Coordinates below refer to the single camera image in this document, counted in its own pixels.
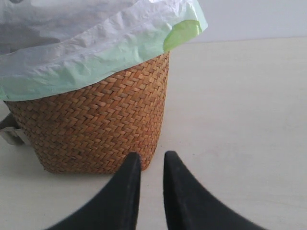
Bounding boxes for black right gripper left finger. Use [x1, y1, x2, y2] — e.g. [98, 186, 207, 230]
[49, 152, 141, 230]

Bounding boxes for brown woven wicker bin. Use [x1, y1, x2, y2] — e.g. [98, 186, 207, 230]
[6, 53, 170, 174]

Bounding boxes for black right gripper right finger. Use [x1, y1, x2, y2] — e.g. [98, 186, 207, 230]
[163, 151, 262, 230]

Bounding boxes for translucent white bin liner bag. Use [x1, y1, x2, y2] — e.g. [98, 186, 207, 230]
[0, 0, 208, 102]

